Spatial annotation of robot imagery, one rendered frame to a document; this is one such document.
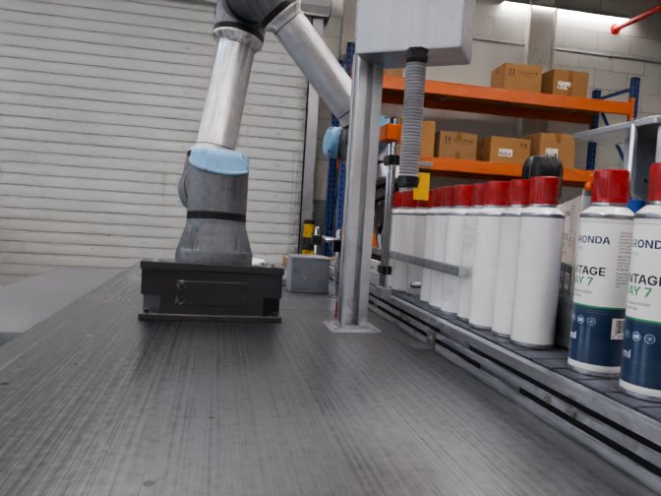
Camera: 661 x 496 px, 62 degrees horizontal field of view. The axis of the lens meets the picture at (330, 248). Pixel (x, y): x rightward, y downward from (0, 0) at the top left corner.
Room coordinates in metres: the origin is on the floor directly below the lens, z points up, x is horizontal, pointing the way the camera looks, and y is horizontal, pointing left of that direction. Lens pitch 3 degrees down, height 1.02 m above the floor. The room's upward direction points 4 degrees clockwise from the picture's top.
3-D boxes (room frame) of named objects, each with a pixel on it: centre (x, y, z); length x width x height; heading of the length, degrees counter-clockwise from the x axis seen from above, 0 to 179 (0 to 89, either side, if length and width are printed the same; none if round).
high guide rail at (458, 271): (1.31, -0.08, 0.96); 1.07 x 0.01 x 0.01; 12
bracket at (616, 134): (0.64, -0.36, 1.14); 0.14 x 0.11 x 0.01; 12
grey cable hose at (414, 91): (0.85, -0.11, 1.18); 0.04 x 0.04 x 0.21
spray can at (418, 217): (1.07, -0.18, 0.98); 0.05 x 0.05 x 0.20
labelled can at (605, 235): (0.56, -0.28, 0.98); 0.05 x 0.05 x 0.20
